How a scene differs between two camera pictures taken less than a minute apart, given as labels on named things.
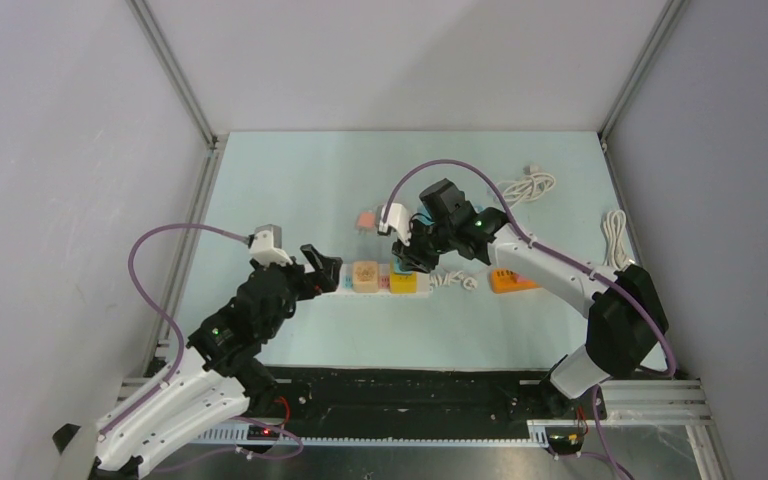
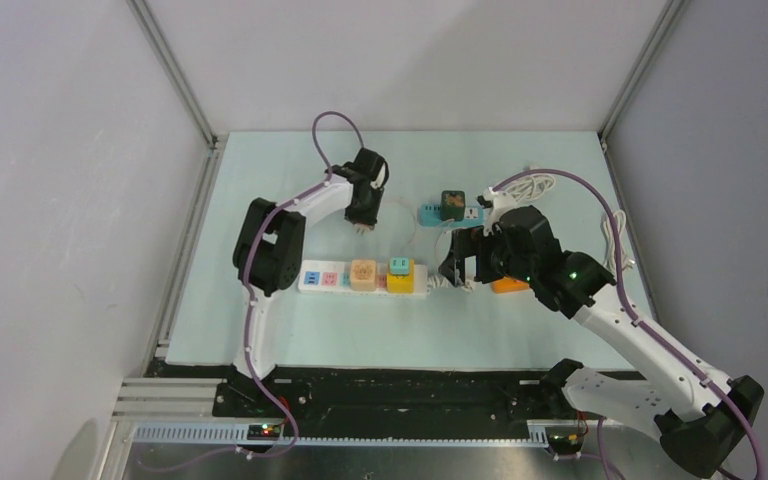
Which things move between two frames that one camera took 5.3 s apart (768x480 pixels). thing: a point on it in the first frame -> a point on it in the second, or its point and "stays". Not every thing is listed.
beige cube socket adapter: [365, 274] stays
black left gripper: [329, 267] -> [370, 216]
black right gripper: [410, 255] -> [469, 242]
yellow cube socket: [401, 283] stays
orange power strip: [505, 280] stays
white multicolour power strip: [380, 281] stays
